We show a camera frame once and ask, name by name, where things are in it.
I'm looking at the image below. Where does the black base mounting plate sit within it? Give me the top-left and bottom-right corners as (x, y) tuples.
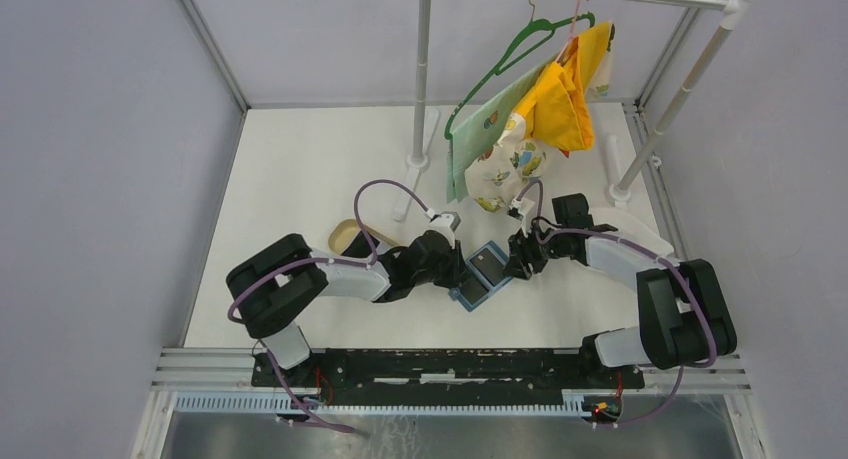
(283, 348), (645, 407)

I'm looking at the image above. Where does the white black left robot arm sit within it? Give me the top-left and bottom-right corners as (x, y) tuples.
(225, 230), (470, 387)

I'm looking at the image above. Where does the pink clothes hanger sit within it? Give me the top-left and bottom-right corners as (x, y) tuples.
(527, 0), (595, 66)

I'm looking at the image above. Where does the mint cartoon print cloth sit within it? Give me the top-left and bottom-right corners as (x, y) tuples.
(446, 63), (561, 212)

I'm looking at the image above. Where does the yellow child shirt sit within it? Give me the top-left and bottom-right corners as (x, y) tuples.
(513, 21), (615, 155)

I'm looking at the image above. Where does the beige oval card tray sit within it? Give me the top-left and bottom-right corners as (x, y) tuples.
(327, 219), (400, 259)

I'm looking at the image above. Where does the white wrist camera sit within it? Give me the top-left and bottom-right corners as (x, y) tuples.
(507, 197), (537, 237)
(426, 208), (461, 248)

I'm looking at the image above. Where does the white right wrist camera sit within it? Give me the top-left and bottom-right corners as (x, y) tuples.
(507, 197), (537, 237)

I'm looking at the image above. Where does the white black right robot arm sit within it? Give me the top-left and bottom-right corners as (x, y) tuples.
(504, 194), (738, 387)

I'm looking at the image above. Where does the green clothes hanger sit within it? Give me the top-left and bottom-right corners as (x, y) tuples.
(444, 12), (596, 141)

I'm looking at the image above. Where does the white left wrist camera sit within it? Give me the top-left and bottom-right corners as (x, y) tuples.
(426, 208), (461, 248)

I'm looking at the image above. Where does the white slotted cable duct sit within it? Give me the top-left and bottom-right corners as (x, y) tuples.
(174, 391), (591, 419)

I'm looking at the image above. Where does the white cartoon print garment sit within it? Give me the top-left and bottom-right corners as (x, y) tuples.
(453, 22), (616, 212)

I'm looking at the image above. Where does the white crumpled cloth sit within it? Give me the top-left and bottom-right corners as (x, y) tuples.
(590, 207), (674, 257)

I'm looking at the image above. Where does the silver white clothes rack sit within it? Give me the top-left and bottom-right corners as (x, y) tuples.
(392, 0), (763, 223)

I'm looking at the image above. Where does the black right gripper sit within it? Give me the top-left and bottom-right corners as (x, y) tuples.
(500, 218), (568, 280)

